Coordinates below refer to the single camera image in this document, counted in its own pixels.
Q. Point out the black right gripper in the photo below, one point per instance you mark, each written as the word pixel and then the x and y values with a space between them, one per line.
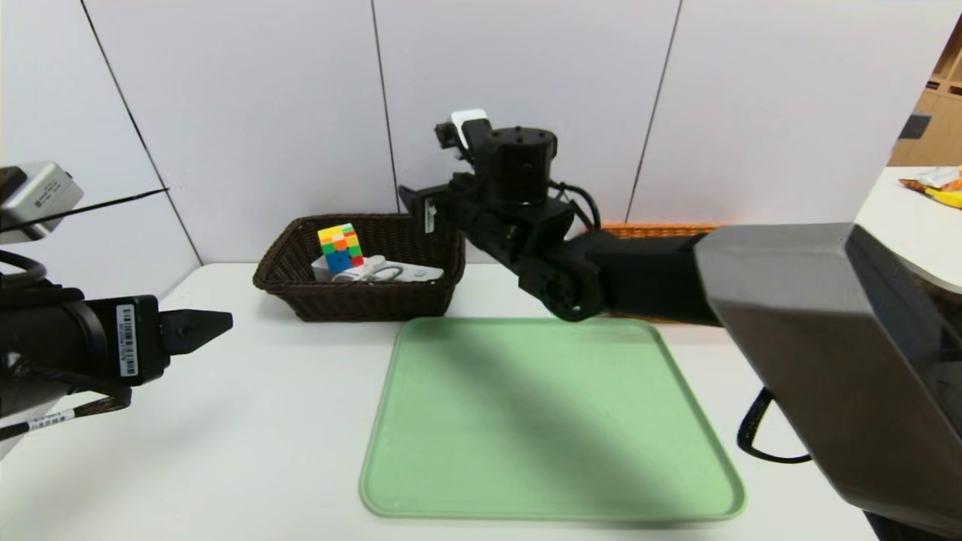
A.
pixel 430 214

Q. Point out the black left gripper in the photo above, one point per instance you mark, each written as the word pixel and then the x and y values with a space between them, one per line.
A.
pixel 137 338

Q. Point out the colourful puzzle cube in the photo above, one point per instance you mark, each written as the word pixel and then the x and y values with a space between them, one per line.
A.
pixel 340 248

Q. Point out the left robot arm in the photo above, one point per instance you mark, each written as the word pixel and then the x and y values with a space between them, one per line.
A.
pixel 52 338

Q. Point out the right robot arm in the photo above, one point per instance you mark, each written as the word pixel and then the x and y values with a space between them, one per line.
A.
pixel 827 338

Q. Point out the dark brown wicker basket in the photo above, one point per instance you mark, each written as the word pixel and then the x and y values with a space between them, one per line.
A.
pixel 361 300

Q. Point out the orange wicker basket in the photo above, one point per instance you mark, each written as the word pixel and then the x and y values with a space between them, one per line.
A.
pixel 654 230

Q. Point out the light green plastic tray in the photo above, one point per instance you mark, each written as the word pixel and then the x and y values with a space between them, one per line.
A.
pixel 541 421

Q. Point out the orange snack bag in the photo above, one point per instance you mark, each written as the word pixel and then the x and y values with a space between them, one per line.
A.
pixel 936 179

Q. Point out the light wooden cabinet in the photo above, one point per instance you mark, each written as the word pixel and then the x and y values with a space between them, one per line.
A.
pixel 939 113

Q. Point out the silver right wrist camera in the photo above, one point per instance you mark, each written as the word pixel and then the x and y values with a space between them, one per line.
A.
pixel 467 120

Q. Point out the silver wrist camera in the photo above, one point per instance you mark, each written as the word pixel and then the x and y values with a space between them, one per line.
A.
pixel 467 120
pixel 37 199

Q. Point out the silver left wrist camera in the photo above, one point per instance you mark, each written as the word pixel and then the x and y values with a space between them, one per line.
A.
pixel 37 199

